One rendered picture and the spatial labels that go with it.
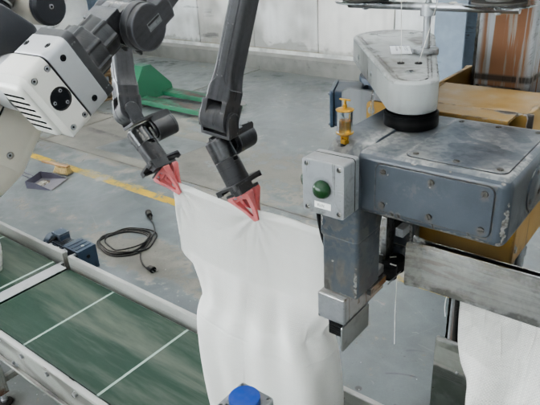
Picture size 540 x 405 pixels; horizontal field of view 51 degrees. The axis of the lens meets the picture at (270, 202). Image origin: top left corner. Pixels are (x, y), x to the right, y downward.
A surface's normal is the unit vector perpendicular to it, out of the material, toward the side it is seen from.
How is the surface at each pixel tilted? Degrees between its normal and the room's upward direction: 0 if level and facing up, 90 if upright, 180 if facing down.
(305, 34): 90
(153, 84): 76
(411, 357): 0
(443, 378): 90
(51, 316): 0
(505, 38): 90
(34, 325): 0
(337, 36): 90
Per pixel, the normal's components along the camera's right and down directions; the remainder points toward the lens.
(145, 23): 0.81, 0.29
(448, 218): -0.62, 0.37
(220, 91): -0.54, 0.04
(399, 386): -0.05, -0.90
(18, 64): -0.35, -0.60
